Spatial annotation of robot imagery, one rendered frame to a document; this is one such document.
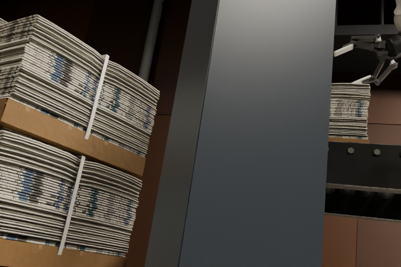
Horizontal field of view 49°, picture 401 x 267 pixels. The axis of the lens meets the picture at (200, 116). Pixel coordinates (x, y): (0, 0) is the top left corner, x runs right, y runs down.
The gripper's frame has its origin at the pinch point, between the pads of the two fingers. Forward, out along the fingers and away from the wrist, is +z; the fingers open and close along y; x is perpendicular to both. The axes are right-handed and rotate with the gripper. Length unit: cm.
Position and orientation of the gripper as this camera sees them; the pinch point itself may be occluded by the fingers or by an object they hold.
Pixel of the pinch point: (345, 68)
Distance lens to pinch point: 165.0
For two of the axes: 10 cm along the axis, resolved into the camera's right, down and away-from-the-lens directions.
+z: -9.1, 3.9, 1.3
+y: 3.0, 8.5, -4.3
